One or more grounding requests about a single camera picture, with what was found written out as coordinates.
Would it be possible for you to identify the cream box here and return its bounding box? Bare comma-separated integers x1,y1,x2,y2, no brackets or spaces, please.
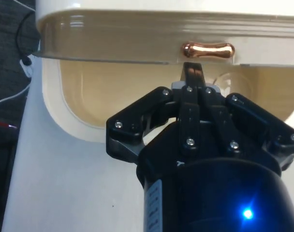
42,59,294,144

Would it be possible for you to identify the rounded box lid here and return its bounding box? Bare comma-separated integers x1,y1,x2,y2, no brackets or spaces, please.
35,0,294,68

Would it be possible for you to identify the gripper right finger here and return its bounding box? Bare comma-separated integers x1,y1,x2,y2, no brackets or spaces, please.
192,62,294,171

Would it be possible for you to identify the red cable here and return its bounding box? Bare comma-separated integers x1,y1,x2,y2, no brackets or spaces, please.
0,120,18,130

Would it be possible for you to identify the white cable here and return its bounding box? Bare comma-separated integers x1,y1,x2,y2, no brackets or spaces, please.
0,60,35,108

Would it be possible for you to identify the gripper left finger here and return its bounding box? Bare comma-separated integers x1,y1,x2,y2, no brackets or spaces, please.
105,62,201,160

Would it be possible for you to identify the black cable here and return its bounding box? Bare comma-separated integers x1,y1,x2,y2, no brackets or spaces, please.
15,9,40,66

